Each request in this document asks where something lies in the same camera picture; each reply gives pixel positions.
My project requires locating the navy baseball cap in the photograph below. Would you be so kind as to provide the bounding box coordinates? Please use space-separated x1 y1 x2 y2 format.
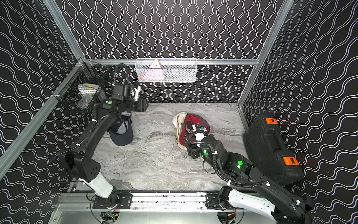
107 115 134 146

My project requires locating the red baseball cap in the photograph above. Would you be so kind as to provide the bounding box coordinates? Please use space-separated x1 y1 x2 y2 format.
180 113 210 145

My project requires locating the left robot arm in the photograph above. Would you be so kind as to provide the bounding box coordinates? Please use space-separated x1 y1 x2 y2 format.
55 66 149 209

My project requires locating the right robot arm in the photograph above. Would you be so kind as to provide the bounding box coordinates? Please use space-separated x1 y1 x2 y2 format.
184 131 314 224

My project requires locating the cream baseball cap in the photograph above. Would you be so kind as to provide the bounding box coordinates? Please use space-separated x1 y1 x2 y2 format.
172 112 187 150

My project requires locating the pink triangular card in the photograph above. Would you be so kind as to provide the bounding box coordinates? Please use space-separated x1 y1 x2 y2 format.
141 58 165 82

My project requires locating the white object in black basket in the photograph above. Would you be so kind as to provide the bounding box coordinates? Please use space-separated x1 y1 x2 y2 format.
76 84 100 109

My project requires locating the black orange tool case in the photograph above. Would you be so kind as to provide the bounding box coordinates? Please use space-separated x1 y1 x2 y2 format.
243 113 304 186

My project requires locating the white wire basket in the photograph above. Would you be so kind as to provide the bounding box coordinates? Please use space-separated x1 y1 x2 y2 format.
135 58 198 83

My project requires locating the black wire basket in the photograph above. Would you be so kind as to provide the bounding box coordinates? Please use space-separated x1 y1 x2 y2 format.
55 58 110 113

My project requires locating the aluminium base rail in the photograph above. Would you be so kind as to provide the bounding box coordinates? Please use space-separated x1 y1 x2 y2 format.
57 192 280 212

